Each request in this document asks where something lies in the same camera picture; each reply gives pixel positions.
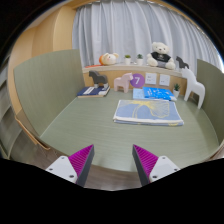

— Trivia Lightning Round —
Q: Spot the white curtain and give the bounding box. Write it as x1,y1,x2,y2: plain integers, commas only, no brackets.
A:
71,0,224,73

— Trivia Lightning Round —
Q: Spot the pink horse figure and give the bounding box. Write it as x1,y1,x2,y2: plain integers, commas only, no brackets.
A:
113,72,134,94

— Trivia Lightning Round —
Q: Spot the white wall socket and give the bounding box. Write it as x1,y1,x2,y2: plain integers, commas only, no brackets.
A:
144,72,158,85
158,73,172,87

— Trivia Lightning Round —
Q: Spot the grey horse figure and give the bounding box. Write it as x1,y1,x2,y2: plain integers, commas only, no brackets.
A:
88,70,110,90

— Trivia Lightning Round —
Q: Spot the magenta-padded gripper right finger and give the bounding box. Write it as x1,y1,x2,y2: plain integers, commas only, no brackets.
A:
131,143,181,187

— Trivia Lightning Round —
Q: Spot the dark blue book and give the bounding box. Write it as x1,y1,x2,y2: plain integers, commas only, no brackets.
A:
76,85,111,99

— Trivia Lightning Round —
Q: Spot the wooden ledge shelf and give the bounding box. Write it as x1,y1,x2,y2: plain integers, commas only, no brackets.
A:
81,63,188,79

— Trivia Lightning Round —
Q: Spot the bright blue book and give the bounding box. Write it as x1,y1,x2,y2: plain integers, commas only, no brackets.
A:
142,86,178,102

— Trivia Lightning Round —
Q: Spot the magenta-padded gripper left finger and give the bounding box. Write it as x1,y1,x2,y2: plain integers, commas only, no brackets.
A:
45,144,95,188

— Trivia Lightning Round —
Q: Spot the black horse figure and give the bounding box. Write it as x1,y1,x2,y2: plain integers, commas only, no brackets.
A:
175,55,190,70

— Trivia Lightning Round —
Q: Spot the large white horse figure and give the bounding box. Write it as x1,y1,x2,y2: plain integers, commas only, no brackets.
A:
180,67,206,110

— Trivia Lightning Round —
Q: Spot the green partition panel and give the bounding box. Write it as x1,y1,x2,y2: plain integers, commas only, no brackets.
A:
13,49,86,137
195,59,224,144

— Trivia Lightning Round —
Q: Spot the purple round number sign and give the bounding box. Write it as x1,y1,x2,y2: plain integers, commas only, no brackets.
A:
129,73,146,89

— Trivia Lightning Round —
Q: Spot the cream teddy bear, black shirt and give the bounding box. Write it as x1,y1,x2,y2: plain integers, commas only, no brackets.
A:
145,41,177,70

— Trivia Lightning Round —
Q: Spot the small potted plant, white pot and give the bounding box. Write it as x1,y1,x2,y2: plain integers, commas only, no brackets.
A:
136,53,145,66
172,83,181,99
123,54,132,66

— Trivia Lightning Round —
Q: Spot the round cream plush toy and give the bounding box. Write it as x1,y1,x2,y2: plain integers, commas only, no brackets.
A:
98,52,120,66

